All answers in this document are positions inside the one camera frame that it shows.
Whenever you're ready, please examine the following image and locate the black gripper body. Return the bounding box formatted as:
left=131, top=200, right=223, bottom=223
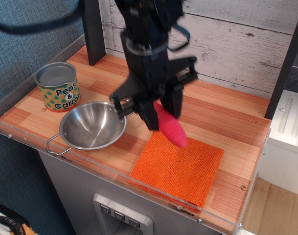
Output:
left=110, top=50, right=197, bottom=117

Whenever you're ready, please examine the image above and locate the black mesh object orange edge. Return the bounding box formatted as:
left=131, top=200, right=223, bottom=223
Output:
left=0, top=205, right=36, bottom=235

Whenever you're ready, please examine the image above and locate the peas and carrots can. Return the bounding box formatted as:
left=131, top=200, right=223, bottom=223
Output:
left=34, top=62, right=81, bottom=112

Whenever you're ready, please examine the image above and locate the clear acrylic edge guard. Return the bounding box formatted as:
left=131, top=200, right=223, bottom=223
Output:
left=0, top=109, right=271, bottom=235

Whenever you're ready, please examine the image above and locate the dark vertical post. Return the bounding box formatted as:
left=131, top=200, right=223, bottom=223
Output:
left=82, top=0, right=106, bottom=66
left=264, top=22, right=298, bottom=120

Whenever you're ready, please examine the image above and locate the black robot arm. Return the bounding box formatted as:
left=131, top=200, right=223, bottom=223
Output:
left=110, top=0, right=197, bottom=130

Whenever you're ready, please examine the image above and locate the orange knitted towel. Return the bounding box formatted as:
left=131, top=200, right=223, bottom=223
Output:
left=128, top=132, right=224, bottom=212

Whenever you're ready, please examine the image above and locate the dark vertical post right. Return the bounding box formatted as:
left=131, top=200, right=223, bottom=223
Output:
left=264, top=22, right=298, bottom=120

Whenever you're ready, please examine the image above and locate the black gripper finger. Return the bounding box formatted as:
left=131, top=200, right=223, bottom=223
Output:
left=162, top=84, right=183, bottom=118
left=135, top=98, right=159, bottom=130

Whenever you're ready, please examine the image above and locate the steel bowl with wire handles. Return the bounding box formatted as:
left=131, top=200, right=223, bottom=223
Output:
left=46, top=101, right=128, bottom=156

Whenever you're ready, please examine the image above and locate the dark vertical post left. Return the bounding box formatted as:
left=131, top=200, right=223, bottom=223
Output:
left=82, top=0, right=106, bottom=66

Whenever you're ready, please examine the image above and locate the metal spoon with pink handle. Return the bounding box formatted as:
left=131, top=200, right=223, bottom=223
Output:
left=154, top=102, right=187, bottom=148

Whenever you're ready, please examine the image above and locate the grey dispenser button panel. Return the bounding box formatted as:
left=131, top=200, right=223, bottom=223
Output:
left=93, top=193, right=154, bottom=235

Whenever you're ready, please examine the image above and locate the black cable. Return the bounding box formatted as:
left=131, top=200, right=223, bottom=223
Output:
left=0, top=0, right=86, bottom=35

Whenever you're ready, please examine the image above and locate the white grooved drain board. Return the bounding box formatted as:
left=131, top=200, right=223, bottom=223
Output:
left=269, top=90, right=298, bottom=149

